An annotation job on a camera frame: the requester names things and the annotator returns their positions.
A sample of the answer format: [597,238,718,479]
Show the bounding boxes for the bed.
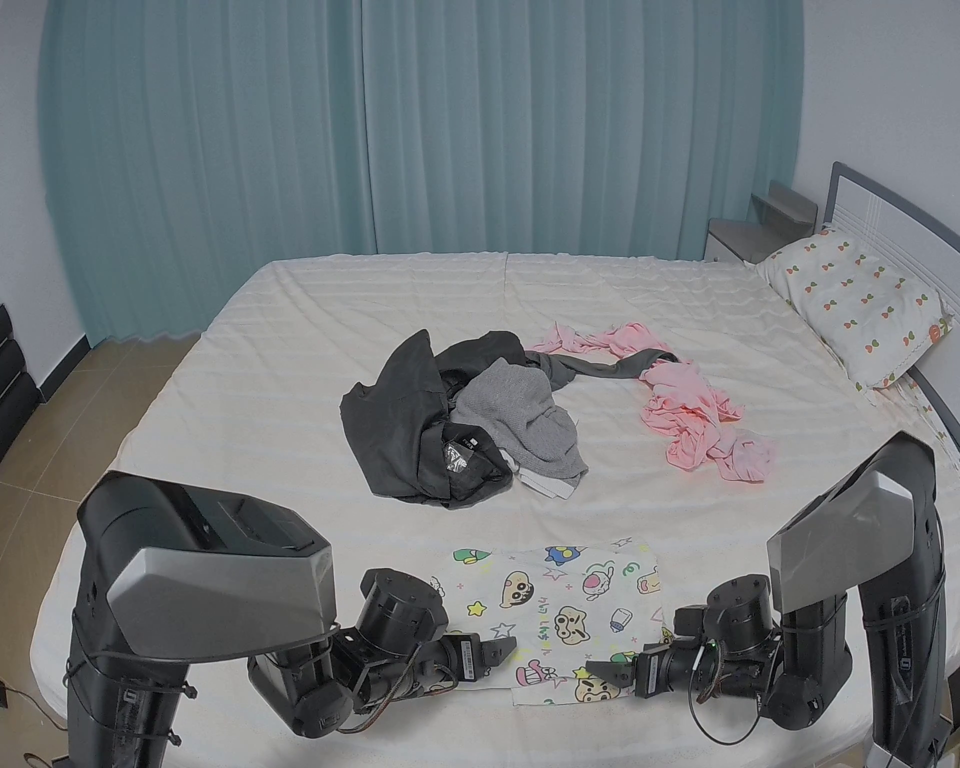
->
[30,161,960,768]

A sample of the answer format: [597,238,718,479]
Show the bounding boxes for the pink garment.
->
[525,322,771,485]

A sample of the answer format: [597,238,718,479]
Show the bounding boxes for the white garment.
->
[510,468,580,502]

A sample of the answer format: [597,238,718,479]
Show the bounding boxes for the grey garment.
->
[452,358,590,481]

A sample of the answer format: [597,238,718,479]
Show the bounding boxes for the black cable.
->
[688,693,768,747]
[0,678,70,732]

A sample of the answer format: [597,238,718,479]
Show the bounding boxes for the grey bedside table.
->
[705,180,819,264]

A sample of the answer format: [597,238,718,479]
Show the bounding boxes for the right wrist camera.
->
[672,606,711,644]

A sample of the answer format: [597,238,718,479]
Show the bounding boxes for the white printed pyjama top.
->
[450,536,670,708]

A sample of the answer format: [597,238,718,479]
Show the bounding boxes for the black chest of drawers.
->
[0,303,39,462]

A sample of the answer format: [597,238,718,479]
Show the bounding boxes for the white printed pillow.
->
[756,228,955,391]

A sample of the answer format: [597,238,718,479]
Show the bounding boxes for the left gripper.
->
[435,633,490,687]

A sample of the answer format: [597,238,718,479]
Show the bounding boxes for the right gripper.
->
[633,643,682,700]

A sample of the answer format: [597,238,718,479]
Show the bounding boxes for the black garment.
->
[339,330,680,511]

